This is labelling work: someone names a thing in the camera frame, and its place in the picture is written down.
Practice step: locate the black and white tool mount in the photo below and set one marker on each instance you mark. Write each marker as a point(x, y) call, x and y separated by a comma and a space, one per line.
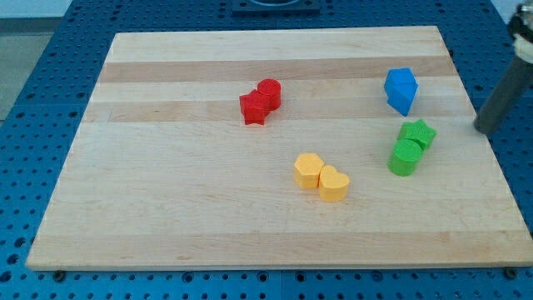
point(520, 29)

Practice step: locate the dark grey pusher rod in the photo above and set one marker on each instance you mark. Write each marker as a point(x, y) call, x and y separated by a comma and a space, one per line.
point(511, 86)

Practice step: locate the green star block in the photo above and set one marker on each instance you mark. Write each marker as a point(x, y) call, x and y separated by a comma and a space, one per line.
point(418, 132)

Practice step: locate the red star block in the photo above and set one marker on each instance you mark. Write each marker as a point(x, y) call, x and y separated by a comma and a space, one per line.
point(254, 107)

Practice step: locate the blue pentagon block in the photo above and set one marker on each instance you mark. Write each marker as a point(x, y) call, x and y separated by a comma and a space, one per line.
point(401, 88)

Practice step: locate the green cylinder block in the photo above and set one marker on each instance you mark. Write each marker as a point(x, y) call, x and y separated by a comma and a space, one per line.
point(404, 157)

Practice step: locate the yellow heart block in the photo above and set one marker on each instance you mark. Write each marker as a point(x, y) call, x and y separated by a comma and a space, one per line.
point(333, 185)

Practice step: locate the yellow hexagon block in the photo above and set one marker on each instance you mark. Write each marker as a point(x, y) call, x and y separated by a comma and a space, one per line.
point(307, 169)

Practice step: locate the red cylinder block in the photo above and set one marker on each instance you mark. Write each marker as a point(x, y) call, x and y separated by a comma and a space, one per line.
point(272, 89)

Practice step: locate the light wooden board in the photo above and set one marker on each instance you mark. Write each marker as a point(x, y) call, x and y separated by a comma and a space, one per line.
point(163, 173)

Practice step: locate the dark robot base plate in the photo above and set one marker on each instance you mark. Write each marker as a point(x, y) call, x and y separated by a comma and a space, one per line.
point(246, 7)

